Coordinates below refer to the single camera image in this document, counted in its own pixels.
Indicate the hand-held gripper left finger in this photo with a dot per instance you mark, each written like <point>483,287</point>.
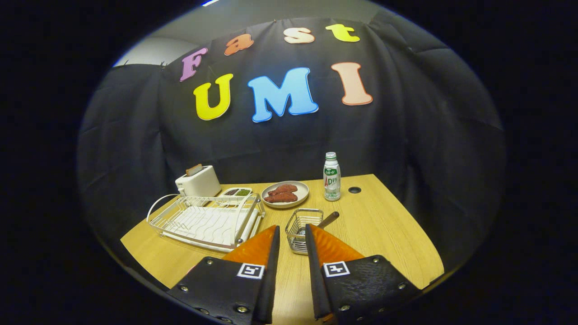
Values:
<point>270,280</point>

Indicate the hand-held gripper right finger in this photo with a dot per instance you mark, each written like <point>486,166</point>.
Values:
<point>314,280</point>

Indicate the beige plate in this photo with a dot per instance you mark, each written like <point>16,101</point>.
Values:
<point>301,194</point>

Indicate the white ribbed drip tray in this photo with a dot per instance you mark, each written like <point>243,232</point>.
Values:
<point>212,223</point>

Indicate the red meat piece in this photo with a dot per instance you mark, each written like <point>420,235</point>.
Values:
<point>284,188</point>
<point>282,197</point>

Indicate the white divided tray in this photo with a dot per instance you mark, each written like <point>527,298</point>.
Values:
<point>251,190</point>

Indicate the pile of green beans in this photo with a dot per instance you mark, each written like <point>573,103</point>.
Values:
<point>243,192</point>

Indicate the white bottle green label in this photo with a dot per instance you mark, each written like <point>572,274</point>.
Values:
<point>332,185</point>

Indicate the white toaster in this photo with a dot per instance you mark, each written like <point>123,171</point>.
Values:
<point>201,183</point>

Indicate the brown toast slice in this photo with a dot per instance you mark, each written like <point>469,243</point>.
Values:
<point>194,169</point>

